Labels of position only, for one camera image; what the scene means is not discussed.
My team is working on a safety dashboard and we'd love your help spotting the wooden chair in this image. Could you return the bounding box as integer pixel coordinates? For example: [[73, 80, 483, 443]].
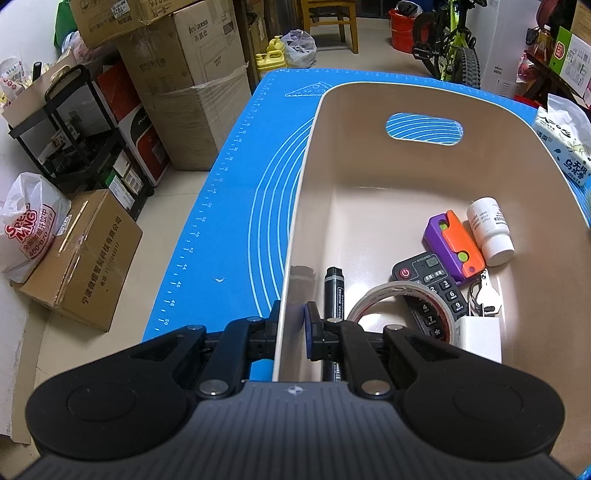
[[300, 0, 360, 54]]

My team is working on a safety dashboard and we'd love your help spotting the white tissue box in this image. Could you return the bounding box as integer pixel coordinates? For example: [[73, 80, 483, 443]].
[[533, 93, 591, 188]]

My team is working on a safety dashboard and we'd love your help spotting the small white red plastic bag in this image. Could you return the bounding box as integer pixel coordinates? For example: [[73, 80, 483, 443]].
[[0, 58, 35, 109]]

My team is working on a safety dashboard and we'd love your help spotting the white charger block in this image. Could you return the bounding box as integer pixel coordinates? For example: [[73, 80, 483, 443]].
[[455, 316, 503, 364]]

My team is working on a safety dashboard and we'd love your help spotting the beige plastic storage bin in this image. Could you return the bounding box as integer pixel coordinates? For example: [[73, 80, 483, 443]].
[[271, 80, 587, 478]]

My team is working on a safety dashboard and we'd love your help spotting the flat brown cardboard box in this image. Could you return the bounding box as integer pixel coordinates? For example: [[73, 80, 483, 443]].
[[18, 188, 144, 333]]

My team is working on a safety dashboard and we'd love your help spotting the white pill bottle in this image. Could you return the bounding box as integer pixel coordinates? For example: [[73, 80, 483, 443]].
[[466, 197, 515, 267]]

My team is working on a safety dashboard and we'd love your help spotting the metal nail clipper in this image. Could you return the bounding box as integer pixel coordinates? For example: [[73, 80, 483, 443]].
[[468, 270, 502, 319]]

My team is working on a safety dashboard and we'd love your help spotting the green white carton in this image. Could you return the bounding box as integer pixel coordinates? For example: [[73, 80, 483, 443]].
[[551, 25, 591, 104]]

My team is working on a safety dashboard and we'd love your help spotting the dark wooden side table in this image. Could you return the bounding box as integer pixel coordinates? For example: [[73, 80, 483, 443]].
[[526, 48, 591, 112]]

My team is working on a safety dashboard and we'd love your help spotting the black shelf rack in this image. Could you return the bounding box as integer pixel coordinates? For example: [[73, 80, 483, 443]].
[[8, 65, 155, 222]]

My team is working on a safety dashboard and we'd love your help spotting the plastic-wrapped cardboard box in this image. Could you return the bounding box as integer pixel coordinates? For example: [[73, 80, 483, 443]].
[[139, 65, 252, 171]]

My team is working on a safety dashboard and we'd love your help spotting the printed brown cardboard box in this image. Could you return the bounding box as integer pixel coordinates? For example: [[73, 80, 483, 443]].
[[69, 0, 171, 49]]

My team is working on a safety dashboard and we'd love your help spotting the black remote control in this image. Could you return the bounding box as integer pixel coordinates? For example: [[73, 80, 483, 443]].
[[392, 252, 472, 342]]

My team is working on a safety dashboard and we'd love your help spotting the blue silicone mat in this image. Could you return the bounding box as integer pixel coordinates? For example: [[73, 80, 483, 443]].
[[141, 68, 591, 384]]

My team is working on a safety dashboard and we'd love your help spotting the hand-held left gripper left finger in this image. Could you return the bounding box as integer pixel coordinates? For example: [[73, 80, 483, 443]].
[[124, 300, 282, 400]]

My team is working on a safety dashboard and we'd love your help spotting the orange drink bottle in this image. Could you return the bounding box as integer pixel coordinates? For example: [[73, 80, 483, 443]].
[[536, 25, 555, 58]]

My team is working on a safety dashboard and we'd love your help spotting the black marker pen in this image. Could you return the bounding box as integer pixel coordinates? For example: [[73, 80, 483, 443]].
[[323, 266, 346, 381]]

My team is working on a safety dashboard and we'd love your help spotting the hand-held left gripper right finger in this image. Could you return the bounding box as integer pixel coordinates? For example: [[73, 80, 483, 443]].
[[302, 302, 467, 398]]

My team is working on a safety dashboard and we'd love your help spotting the white cabinet appliance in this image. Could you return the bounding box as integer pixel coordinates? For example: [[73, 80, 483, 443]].
[[464, 0, 555, 97]]

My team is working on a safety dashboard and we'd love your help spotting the clear tape roll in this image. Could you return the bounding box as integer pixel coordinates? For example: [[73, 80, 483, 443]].
[[346, 281, 462, 344]]

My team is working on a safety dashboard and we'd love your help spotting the large brown cardboard box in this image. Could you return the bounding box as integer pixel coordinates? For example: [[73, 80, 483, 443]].
[[117, 0, 247, 93]]

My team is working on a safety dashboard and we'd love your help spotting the red white appliance box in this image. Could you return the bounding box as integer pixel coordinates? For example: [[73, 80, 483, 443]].
[[97, 60, 171, 188]]

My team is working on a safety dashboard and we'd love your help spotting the clear plastic bag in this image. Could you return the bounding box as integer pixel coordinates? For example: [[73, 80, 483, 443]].
[[281, 28, 318, 69]]

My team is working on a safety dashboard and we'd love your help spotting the green black bicycle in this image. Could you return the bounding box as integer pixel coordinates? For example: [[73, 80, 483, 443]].
[[411, 0, 483, 90]]

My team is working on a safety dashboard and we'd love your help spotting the green plastic bag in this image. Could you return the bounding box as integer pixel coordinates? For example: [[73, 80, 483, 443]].
[[54, 0, 77, 51]]

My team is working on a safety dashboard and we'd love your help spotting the purple orange toy knife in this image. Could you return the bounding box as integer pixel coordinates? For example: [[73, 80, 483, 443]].
[[422, 210, 488, 283]]

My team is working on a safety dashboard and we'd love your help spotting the yellow plastic jug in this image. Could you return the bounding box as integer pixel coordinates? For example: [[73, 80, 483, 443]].
[[255, 52, 278, 79], [268, 36, 289, 70]]

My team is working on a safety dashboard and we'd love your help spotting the red plastic bucket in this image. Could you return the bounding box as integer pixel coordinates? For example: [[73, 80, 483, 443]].
[[388, 7, 423, 51]]

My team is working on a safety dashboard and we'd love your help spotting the tall brown cardboard sheet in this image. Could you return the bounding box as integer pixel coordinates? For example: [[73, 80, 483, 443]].
[[570, 0, 591, 33]]

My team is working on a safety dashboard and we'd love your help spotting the white red-print plastic bag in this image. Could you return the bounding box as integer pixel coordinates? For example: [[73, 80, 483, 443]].
[[0, 172, 72, 283]]

